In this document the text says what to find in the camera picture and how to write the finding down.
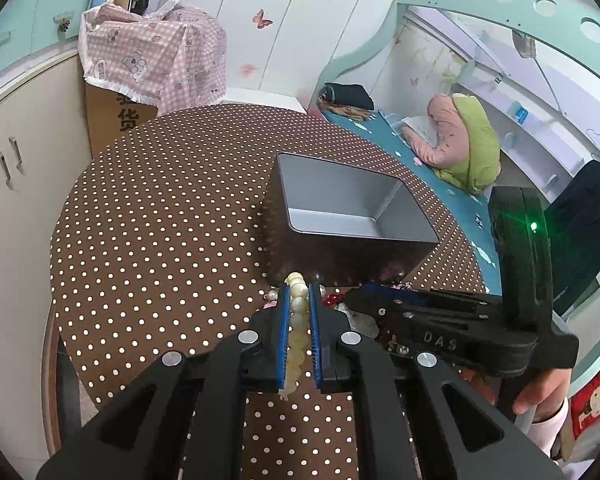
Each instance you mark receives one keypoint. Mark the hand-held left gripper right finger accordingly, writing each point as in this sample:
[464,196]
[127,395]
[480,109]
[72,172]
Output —
[315,345]

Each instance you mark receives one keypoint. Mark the pink and green plush toy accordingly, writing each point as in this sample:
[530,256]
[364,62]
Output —
[460,140]

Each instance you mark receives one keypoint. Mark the cream cabinet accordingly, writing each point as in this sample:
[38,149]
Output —
[20,220]

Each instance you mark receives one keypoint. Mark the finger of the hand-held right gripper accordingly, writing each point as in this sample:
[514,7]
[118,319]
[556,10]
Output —
[430,340]
[430,300]

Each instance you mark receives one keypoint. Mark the blue card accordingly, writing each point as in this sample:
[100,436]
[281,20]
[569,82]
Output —
[519,112]

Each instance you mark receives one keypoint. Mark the silver metal tin box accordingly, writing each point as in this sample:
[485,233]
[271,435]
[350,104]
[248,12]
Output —
[340,200]

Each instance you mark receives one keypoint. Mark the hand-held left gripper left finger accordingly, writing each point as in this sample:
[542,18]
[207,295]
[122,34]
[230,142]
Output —
[284,340]

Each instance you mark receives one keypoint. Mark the faint pink butterfly sticker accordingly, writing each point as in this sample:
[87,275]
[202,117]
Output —
[248,69]

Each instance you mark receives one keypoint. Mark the folded tan cloth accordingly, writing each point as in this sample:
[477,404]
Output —
[342,111]

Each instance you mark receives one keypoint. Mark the black hanging garment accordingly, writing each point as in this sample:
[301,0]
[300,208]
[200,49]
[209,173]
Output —
[585,220]

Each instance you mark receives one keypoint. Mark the pinecone drawer knob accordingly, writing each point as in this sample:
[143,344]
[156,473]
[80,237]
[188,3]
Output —
[64,25]

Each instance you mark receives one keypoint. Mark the folded dark clothes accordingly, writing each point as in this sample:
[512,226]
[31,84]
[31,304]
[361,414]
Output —
[350,95]

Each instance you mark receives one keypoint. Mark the dark pink butterfly sticker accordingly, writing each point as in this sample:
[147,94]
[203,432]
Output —
[262,19]

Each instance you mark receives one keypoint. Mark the white low platform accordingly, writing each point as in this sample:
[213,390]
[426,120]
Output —
[265,97]

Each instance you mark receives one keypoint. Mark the grey hanging pouch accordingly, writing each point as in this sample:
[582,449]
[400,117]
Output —
[524,44]

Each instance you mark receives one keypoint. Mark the brown cardboard box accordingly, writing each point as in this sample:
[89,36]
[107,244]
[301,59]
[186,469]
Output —
[105,120]

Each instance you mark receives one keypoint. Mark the red cartoon cushion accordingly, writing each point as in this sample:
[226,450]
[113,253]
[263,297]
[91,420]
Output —
[592,400]

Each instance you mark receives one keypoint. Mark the blue candy print bed sheet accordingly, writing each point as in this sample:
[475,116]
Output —
[430,160]

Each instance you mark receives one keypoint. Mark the teal drawer unit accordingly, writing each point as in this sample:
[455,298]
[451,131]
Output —
[45,10]

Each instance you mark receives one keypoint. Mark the brown polka dot tablecloth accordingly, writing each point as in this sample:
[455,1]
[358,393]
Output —
[155,235]

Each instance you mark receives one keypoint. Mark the white wardrobe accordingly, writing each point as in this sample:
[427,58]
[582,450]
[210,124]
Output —
[290,35]

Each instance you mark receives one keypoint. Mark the person's right hand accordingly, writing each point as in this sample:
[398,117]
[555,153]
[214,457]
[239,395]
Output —
[542,390]

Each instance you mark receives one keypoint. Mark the pink checked cloth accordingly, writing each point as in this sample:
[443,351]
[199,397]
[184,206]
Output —
[145,60]

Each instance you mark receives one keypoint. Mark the white pillow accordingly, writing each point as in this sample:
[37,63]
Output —
[420,127]

